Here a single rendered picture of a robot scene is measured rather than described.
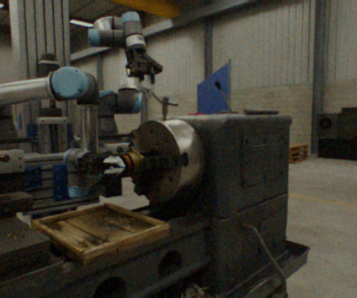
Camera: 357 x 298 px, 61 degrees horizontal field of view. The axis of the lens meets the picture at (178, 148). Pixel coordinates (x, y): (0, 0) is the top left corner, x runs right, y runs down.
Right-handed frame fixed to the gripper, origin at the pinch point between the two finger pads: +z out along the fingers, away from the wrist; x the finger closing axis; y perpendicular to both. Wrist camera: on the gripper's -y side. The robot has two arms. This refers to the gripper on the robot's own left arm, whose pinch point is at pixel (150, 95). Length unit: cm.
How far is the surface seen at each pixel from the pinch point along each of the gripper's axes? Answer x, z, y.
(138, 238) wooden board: 14, 51, 29
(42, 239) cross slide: 16, 44, 56
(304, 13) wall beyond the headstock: -245, -448, -999
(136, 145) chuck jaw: 1.8, 21.1, 13.8
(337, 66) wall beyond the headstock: -190, -226, -994
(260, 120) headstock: 27.0, 19.3, -33.1
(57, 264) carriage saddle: 19, 50, 55
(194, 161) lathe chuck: 17.3, 31.6, 2.1
